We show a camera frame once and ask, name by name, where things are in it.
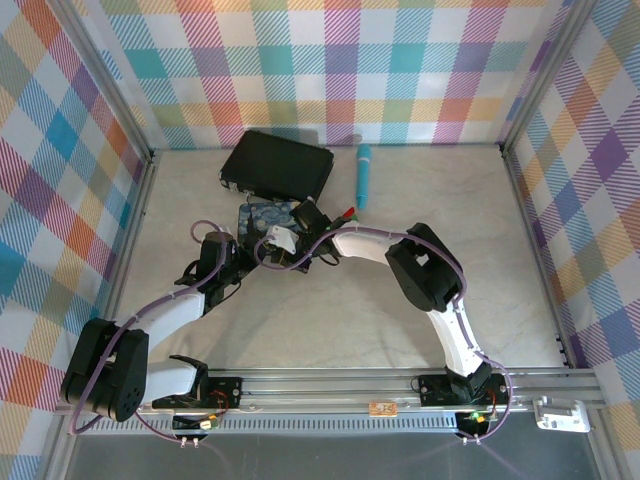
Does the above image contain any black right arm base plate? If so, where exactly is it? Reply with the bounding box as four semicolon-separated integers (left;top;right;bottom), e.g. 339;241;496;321
417;373;511;407

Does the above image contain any starry night tin box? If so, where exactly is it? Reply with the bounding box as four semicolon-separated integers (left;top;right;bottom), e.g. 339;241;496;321
233;199;301;254

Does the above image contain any aluminium mounting rail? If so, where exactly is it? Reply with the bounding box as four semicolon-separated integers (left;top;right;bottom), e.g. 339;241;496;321
53;368;602;417

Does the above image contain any aluminium frame post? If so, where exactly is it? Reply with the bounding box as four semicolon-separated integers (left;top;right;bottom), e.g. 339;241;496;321
499;0;599;154
52;0;157;164

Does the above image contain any black hard case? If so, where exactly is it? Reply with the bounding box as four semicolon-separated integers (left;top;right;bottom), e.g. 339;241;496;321
218;129;335;206

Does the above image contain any white plastic bracket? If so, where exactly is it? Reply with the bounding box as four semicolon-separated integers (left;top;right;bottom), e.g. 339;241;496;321
531;396;592;434

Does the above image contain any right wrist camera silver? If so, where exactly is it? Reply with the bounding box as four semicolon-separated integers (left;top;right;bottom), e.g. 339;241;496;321
266;224;302;253

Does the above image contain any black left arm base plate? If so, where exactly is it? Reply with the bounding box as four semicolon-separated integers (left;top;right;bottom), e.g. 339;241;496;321
151;375;244;412

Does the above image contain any teal marker pen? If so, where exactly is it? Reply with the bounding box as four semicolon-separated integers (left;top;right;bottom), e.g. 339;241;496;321
354;144;374;210

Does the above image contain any aluminium floor rail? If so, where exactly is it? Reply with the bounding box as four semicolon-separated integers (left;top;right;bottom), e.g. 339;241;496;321
84;152;162;374
501;147;579;370

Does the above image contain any perforated metal cable tray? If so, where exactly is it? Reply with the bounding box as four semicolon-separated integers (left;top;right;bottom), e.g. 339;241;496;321
74;416;597;437

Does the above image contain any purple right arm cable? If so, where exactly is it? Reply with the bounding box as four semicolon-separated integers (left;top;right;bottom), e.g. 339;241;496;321
253;225;515;445

